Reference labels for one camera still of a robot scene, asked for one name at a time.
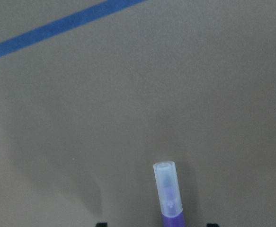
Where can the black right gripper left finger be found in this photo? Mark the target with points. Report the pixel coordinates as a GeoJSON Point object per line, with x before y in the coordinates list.
{"type": "Point", "coordinates": [101, 224]}

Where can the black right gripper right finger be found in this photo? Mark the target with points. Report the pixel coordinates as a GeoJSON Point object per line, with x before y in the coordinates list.
{"type": "Point", "coordinates": [211, 225]}

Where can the purple highlighter pen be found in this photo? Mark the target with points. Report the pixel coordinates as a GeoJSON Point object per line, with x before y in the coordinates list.
{"type": "Point", "coordinates": [169, 194]}

